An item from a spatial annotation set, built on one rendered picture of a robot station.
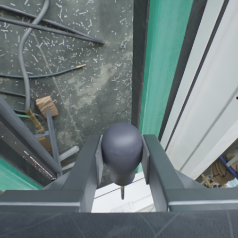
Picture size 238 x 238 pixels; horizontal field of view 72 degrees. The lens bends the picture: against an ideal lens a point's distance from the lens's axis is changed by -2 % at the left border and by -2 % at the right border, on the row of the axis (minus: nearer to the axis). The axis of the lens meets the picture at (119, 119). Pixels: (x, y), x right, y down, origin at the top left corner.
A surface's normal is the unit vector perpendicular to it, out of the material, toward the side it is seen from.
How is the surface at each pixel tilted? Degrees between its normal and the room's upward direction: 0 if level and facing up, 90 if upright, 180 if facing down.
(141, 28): 90
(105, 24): 0
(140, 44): 90
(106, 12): 0
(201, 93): 90
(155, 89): 0
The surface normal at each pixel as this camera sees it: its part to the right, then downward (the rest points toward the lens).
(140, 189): -0.02, -0.62
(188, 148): -0.93, 0.30
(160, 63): 0.37, 0.73
